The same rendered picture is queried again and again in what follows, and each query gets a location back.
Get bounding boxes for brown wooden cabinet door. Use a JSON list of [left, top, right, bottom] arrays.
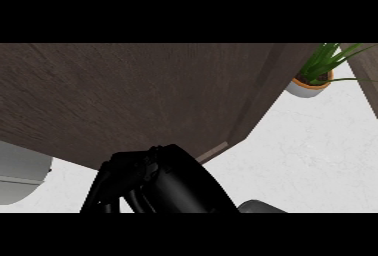
[[0, 43, 325, 171]]

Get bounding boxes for green plant in white pot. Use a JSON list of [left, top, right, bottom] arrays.
[[285, 43, 378, 99]]

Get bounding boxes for pale grey rounded appliance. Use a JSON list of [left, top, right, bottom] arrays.
[[0, 140, 55, 206]]

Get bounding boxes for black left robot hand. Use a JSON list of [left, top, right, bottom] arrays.
[[79, 143, 243, 214]]

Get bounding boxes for brown wooden cabinet panel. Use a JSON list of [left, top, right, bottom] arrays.
[[339, 43, 378, 120]]

